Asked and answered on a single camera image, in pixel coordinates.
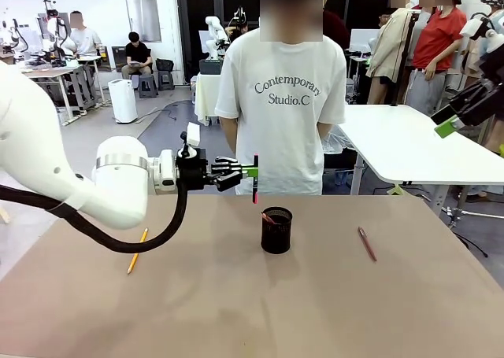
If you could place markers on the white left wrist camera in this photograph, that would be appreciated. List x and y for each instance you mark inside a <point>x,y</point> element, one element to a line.
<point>193,134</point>

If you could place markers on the person right forearm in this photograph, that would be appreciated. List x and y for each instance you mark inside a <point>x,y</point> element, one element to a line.
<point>230,131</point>

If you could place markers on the white lab desk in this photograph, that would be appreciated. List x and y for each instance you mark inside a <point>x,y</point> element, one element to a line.
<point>51,72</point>

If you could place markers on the seated person black shirt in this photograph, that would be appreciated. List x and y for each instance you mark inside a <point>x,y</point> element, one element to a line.
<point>138,55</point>

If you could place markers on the woman in red shirt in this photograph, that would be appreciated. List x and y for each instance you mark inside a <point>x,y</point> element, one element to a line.
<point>437,31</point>

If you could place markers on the silver metal panel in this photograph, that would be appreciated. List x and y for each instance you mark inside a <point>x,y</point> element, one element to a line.
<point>143,19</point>

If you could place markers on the grey plastic stool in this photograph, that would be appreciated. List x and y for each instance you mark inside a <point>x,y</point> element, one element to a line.
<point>165,78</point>
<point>147,84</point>

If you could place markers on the green bracket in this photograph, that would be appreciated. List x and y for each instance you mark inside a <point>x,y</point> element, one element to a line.
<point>395,190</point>

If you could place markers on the table with white cloth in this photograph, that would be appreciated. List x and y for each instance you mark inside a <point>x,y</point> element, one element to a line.
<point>206,98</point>

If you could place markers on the yellow pencil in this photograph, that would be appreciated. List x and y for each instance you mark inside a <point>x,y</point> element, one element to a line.
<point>134,260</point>

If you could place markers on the black bag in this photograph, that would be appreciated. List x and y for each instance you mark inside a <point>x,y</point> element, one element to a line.
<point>164,65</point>

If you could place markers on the seated person white shirt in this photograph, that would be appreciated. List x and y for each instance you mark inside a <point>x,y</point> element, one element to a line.
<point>86,39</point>

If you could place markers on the white lab robot arm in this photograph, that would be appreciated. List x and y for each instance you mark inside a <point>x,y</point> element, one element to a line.
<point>10,33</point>

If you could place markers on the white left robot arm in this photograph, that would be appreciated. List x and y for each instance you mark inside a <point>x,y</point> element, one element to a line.
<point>35,137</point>

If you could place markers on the small white board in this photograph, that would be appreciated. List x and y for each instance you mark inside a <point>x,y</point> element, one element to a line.
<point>360,39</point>

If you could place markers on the black camera stand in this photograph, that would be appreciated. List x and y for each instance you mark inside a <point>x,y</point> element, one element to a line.
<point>239,13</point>

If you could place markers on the wooden block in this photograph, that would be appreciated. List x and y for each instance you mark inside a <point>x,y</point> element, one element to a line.
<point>4,215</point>

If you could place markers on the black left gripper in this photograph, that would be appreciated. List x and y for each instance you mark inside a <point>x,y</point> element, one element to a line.
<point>193,173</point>

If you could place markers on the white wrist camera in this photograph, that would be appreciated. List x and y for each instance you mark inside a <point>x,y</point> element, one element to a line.
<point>193,134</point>
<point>472,27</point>

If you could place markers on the white air purifier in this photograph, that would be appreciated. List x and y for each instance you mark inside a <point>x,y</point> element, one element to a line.
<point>123,100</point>

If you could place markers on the person in white t-shirt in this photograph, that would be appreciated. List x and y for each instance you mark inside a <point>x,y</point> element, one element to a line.
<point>283,137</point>

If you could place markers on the clear plastic bag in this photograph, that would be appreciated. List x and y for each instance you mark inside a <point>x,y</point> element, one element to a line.
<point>338,141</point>

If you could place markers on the orange red pencil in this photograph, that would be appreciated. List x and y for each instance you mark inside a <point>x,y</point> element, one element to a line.
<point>269,218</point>

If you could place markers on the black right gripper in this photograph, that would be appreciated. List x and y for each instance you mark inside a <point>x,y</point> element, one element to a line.
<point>494,67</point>

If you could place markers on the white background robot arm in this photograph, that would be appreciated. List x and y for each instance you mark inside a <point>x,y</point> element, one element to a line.
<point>214,31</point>

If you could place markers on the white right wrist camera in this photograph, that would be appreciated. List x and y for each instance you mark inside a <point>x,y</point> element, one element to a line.
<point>472,27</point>

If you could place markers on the black marker pink cap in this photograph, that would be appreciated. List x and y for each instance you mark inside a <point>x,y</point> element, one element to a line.
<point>255,189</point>

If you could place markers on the white desk robot arm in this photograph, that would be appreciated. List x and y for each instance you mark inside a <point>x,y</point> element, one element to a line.
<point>53,27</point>

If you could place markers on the black mesh pen holder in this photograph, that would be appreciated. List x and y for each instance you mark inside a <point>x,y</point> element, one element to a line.
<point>276,236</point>

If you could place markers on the person left forearm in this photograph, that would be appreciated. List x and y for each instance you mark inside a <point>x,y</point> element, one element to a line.
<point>327,128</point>

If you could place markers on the dark red pen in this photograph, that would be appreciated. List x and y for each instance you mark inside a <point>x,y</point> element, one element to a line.
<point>367,244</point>

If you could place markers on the black box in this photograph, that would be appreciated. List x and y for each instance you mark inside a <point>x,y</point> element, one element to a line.
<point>210,67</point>

